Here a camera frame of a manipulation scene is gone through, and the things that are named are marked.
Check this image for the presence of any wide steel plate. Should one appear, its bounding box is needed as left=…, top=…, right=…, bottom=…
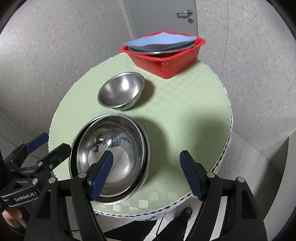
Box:
left=69, top=112, right=152, bottom=206

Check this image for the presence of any large steel bowl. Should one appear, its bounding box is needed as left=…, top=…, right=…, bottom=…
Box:
left=75, top=114, right=149, bottom=197

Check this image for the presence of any medium steel bowl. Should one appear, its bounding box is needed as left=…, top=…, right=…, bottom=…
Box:
left=97, top=72, right=145, bottom=110

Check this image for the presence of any blue plastic plate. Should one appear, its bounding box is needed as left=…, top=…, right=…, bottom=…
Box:
left=123, top=32, right=197, bottom=52

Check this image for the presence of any person's left hand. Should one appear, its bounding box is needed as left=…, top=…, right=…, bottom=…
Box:
left=2, top=207, right=23, bottom=228

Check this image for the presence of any green checkered tablecloth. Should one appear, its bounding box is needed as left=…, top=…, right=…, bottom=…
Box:
left=48, top=53, right=233, bottom=219

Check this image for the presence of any red plastic basin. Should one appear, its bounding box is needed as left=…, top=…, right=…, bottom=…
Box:
left=120, top=31, right=206, bottom=79

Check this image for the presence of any steel bowl in basin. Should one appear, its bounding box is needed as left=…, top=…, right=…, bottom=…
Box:
left=128, top=42, right=195, bottom=55

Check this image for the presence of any grey door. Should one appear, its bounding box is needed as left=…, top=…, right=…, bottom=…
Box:
left=122, top=0, right=198, bottom=39

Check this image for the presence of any metal door handle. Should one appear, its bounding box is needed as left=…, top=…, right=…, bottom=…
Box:
left=175, top=10, right=193, bottom=18

